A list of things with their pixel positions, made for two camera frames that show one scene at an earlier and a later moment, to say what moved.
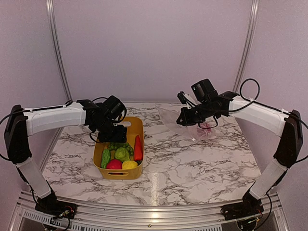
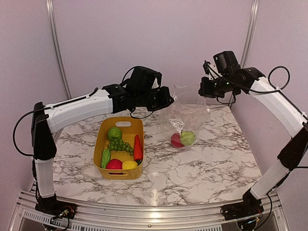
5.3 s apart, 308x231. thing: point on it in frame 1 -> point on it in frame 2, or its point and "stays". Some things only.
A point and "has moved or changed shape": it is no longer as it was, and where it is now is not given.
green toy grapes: (113, 146) stays
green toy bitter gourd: (105, 158) stays
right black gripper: (186, 120) -> (205, 90)
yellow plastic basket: (135, 126) stays
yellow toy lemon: (129, 164) stays
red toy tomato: (204, 132) -> (175, 140)
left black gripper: (120, 136) -> (166, 99)
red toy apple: (114, 164) stays
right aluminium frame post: (253, 20) stays
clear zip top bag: (194, 131) has moved or changed shape
